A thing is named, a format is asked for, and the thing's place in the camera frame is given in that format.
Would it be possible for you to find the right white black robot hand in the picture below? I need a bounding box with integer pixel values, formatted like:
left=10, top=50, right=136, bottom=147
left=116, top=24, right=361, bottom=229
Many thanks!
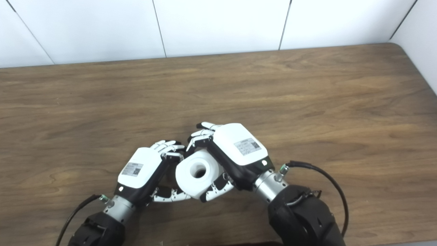
left=186, top=122, right=274, bottom=203

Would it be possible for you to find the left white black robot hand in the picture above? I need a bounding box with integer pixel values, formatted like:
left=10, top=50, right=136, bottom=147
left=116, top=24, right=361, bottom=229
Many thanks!
left=114, top=140, right=192, bottom=207

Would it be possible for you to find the round white plastic piece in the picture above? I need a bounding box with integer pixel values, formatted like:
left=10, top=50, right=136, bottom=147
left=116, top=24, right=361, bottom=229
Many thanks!
left=175, top=149, right=224, bottom=200

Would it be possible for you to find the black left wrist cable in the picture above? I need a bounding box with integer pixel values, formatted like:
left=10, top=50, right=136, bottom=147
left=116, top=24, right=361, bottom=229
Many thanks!
left=56, top=194, right=110, bottom=246

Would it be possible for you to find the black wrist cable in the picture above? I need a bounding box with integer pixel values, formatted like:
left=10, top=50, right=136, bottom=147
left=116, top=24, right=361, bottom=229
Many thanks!
left=280, top=161, right=349, bottom=238
left=56, top=194, right=110, bottom=246

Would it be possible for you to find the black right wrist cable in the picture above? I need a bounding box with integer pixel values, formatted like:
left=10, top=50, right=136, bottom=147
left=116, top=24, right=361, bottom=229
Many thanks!
left=280, top=161, right=349, bottom=238

